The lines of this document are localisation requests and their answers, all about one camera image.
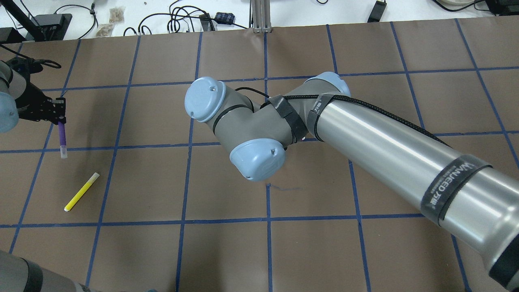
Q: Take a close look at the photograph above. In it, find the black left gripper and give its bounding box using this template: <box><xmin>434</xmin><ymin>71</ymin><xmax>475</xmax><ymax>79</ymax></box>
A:
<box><xmin>16</xmin><ymin>83</ymin><xmax>66</xmax><ymax>124</ymax></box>

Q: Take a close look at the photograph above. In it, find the purple highlighter pen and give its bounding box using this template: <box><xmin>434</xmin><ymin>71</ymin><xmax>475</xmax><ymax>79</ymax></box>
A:
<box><xmin>58</xmin><ymin>121</ymin><xmax>67</xmax><ymax>159</ymax></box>

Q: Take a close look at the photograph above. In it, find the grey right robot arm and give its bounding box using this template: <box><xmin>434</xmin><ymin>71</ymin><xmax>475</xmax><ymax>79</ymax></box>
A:
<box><xmin>184</xmin><ymin>72</ymin><xmax>519</xmax><ymax>292</ymax></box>

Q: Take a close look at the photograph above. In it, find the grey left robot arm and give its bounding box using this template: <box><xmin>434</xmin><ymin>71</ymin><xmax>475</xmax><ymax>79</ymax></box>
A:
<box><xmin>0</xmin><ymin>57</ymin><xmax>67</xmax><ymax>133</ymax></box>

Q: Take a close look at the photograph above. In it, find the black power adapter box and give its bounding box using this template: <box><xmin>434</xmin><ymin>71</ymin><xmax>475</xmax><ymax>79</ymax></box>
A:
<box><xmin>31</xmin><ymin>13</ymin><xmax>73</xmax><ymax>41</ymax></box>

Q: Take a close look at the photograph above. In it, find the yellow highlighter pen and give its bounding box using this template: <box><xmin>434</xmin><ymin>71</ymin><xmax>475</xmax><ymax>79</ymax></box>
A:
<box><xmin>63</xmin><ymin>172</ymin><xmax>100</xmax><ymax>212</ymax></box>

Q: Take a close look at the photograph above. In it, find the black cable bundle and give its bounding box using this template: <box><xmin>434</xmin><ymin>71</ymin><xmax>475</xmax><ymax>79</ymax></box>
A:
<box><xmin>124</xmin><ymin>0</ymin><xmax>248</xmax><ymax>36</ymax></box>

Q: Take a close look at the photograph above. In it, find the aluminium frame post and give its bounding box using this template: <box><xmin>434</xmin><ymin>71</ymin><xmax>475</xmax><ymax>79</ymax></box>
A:
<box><xmin>250</xmin><ymin>0</ymin><xmax>272</xmax><ymax>33</ymax></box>

